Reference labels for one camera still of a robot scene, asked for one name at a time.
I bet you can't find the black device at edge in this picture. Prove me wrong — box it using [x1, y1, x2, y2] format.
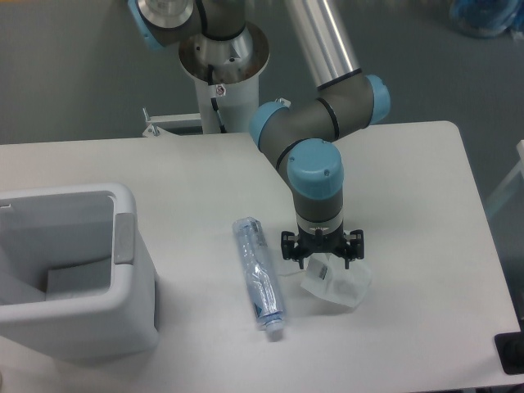
[495, 332, 523, 375]

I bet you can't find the crushed clear plastic bottle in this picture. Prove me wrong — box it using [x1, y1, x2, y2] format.
[233, 217, 285, 342]

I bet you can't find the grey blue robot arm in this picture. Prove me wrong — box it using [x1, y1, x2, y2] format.
[128, 1, 391, 263]

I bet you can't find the clear plastic wrapper bag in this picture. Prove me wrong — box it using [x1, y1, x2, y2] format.
[277, 253, 373, 309]

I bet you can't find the white trash can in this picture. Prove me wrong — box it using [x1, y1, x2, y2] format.
[1, 183, 159, 360]

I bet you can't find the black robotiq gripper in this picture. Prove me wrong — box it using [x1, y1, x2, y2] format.
[280, 225, 364, 269]

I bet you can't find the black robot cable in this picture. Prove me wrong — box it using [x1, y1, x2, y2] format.
[206, 64, 228, 134]

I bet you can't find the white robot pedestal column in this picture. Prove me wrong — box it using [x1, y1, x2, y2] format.
[178, 21, 269, 133]

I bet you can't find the blue plastic bag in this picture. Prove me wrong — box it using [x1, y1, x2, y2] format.
[449, 0, 523, 39]

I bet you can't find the white pedestal base frame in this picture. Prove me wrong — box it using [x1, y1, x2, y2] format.
[142, 108, 204, 138]

